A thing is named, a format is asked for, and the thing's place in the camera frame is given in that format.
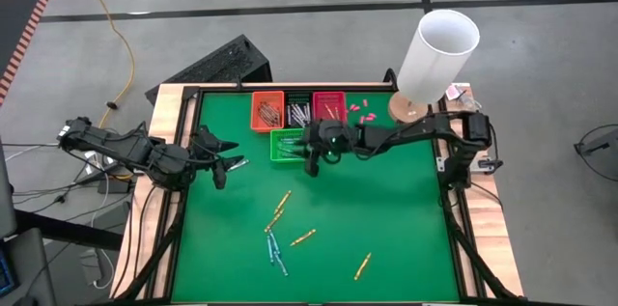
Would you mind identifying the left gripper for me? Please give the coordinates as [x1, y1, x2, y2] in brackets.
[190, 125, 245, 190]

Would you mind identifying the black floor beam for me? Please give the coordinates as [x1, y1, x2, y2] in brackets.
[14, 209, 125, 253]

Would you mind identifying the green plastic basket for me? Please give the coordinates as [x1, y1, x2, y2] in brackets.
[268, 126, 313, 163]

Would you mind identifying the orange plastic basket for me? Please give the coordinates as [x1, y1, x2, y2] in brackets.
[249, 90, 286, 133]

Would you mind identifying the pink white packet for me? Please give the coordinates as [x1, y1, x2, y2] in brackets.
[443, 83, 472, 102]

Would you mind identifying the green table mat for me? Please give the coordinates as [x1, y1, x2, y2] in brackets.
[171, 92, 460, 302]

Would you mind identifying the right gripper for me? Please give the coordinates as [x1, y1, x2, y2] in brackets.
[288, 119, 361, 178]

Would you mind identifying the white power adapter cable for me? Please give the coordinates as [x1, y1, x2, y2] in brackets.
[79, 247, 116, 292]

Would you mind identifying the black power strip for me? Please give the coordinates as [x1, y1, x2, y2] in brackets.
[71, 149, 141, 196]

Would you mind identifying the yellow power cable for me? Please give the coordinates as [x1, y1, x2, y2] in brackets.
[69, 0, 136, 122]

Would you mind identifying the clear plastic bag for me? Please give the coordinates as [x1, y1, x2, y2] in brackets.
[458, 96, 484, 112]

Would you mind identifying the red plastic basket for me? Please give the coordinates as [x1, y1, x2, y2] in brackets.
[312, 91, 348, 125]

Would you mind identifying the dark device purple screen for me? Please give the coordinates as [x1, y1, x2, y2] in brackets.
[0, 226, 58, 306]

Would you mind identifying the black plastic basket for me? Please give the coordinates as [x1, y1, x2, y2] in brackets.
[284, 91, 315, 129]

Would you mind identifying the grey metal bracket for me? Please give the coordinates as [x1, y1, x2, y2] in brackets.
[435, 154, 504, 176]

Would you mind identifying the white shade wooden base lamp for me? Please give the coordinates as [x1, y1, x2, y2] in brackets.
[387, 9, 482, 126]

